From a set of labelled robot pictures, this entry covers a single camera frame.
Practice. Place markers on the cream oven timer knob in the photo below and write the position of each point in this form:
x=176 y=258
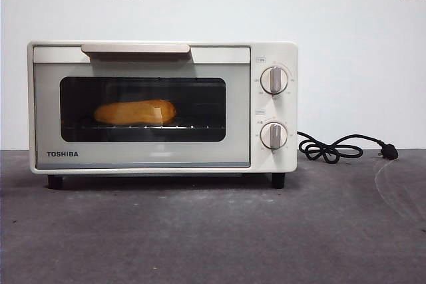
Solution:
x=273 y=136

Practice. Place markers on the yellow corn cob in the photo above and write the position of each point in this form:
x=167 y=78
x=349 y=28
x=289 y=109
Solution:
x=133 y=112

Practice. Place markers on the cream Toshiba toaster oven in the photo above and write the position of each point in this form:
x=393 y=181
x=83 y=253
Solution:
x=289 y=111

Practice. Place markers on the cream oven temperature knob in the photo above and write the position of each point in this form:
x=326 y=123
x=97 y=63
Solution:
x=274 y=80

